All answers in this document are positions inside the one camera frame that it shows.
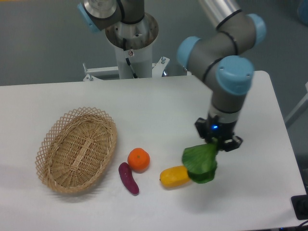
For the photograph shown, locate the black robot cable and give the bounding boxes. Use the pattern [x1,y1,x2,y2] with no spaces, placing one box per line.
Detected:
[122,38,139,79]

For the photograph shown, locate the green bok choy vegetable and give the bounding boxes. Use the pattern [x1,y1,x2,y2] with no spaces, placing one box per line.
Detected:
[181,142,218,184]

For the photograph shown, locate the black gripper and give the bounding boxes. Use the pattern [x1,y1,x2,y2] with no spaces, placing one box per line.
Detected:
[194,114,243,152]

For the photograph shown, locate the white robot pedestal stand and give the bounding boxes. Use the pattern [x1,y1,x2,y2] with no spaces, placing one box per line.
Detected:
[83,13,170,81]

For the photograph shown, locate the blue object top right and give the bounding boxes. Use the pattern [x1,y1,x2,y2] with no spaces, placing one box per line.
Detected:
[297,0,308,26]

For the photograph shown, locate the purple sweet potato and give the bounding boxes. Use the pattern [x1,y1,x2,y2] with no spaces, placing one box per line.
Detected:
[118,162,139,195]

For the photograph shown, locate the yellow mango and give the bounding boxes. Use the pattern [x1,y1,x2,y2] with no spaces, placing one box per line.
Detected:
[159,166,191,188]

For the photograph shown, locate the black device at table edge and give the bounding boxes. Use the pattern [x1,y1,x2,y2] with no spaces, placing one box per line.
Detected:
[291,194,308,220]

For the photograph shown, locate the orange tangerine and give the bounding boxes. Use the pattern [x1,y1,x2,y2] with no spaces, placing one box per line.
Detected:
[127,148,150,173]

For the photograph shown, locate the woven wicker basket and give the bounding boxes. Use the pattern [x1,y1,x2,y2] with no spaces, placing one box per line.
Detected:
[35,107,117,193]

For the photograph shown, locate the white frame leg right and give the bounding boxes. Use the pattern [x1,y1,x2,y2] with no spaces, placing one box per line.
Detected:
[284,82,308,128]

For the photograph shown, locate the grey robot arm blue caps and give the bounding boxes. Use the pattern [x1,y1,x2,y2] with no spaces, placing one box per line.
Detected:
[77,0,267,152]

